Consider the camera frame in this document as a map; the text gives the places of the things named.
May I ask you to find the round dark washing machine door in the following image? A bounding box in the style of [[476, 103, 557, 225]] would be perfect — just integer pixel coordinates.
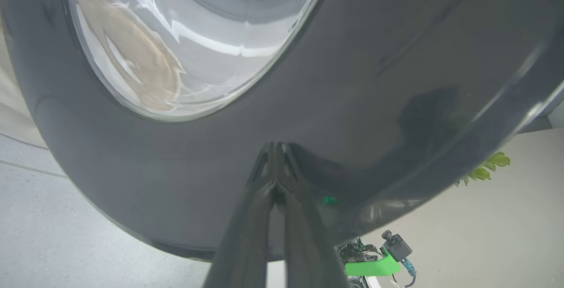
[[0, 0, 564, 262]]

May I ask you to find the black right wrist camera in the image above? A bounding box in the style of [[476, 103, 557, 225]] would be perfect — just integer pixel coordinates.
[[381, 230, 413, 262]]

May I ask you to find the teal plug cable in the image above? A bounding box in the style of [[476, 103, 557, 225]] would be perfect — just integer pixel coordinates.
[[402, 257, 417, 288]]

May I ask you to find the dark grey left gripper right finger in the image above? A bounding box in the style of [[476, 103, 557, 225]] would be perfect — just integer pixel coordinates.
[[275, 143, 351, 288]]

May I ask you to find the green leafy plant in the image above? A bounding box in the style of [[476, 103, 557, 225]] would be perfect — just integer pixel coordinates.
[[454, 151, 512, 187]]

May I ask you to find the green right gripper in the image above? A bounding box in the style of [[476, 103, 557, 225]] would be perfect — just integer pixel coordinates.
[[337, 240, 401, 277]]

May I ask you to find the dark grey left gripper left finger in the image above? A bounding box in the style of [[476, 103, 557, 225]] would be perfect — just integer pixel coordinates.
[[203, 143, 277, 288]]

